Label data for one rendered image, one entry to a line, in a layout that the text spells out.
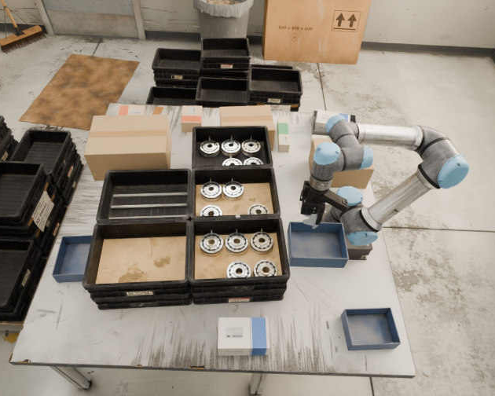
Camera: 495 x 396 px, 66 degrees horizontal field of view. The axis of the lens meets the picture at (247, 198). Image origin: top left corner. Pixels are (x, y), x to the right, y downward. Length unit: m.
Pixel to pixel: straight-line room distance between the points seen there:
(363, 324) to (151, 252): 0.96
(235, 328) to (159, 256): 0.44
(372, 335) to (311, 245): 0.51
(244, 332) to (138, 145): 1.07
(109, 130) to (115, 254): 0.72
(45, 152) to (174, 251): 1.53
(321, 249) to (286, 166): 0.85
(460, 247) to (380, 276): 1.32
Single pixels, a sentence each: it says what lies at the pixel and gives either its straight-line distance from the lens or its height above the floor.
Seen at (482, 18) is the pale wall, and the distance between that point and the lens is 5.11.
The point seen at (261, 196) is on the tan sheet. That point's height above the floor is 0.83.
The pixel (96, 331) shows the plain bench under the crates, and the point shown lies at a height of 0.70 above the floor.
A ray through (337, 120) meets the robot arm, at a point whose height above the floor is 1.45.
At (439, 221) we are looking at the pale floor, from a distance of 3.20.
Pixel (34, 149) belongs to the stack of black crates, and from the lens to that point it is 3.02.
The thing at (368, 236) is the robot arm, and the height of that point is 1.00.
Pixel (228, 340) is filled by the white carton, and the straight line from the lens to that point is 1.57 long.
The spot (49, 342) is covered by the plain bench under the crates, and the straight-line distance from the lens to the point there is 1.81.
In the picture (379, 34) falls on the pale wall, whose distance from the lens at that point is 4.79.
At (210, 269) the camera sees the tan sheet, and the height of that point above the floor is 0.83.
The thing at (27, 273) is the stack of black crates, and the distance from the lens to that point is 2.51.
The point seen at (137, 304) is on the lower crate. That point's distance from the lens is 1.72.
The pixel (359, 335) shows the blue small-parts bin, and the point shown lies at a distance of 1.75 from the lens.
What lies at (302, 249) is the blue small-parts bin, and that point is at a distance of 1.44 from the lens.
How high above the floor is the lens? 2.28
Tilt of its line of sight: 51 degrees down
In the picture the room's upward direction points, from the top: 4 degrees clockwise
